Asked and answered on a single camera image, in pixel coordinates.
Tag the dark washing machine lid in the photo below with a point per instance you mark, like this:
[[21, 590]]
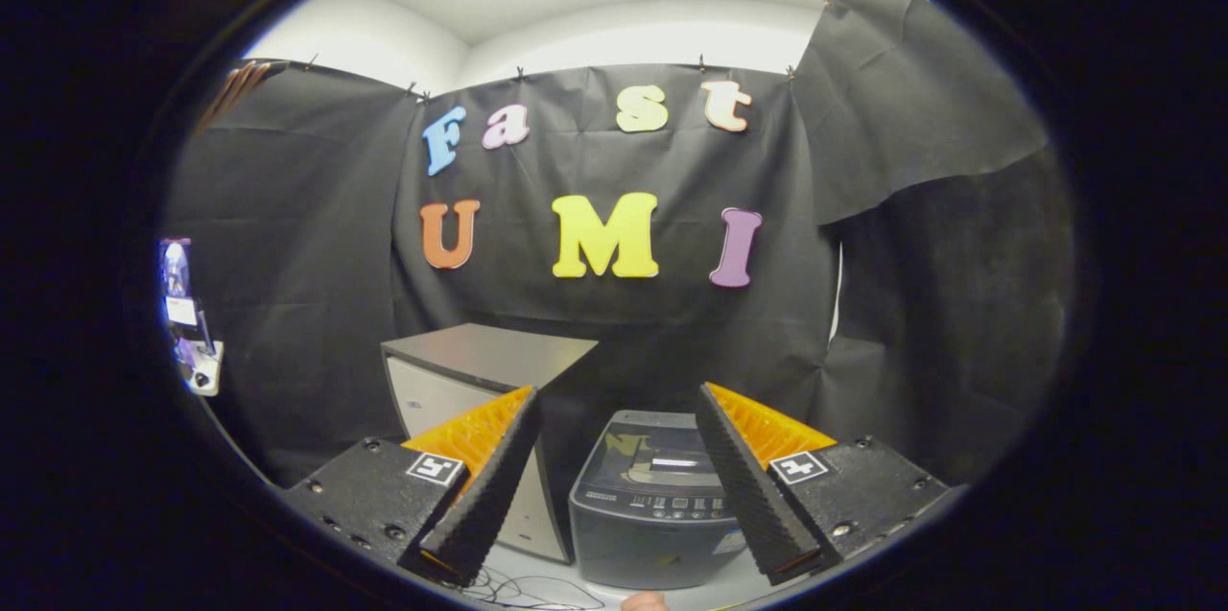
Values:
[[652, 443]]

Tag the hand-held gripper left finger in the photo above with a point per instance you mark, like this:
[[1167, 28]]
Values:
[[489, 486]]

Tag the grey washing machine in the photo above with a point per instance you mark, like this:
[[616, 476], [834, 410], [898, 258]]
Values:
[[643, 544]]

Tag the grey cabinet with dark top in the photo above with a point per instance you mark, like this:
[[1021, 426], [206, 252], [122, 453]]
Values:
[[480, 352]]

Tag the brown wooden slats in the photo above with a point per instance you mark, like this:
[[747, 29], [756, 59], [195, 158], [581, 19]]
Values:
[[235, 88]]

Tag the black backdrop cloth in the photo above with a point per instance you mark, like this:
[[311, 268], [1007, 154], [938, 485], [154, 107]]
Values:
[[307, 208]]

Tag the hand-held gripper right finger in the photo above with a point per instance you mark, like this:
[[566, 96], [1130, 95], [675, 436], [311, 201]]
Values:
[[746, 486]]

